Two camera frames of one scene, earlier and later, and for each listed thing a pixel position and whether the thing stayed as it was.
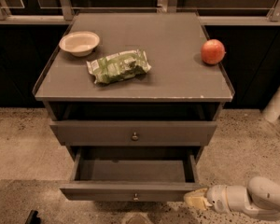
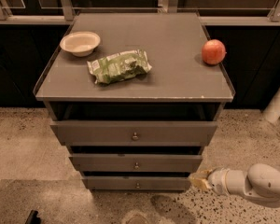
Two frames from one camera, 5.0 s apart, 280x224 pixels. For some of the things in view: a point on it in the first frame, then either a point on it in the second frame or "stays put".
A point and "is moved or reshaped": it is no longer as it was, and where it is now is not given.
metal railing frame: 3,15 stays put
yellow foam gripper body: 217,195 -> 217,180
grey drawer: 133,174 is moved or reshaped
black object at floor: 33,217 stays put
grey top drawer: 133,132 stays put
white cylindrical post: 278,103 stays put
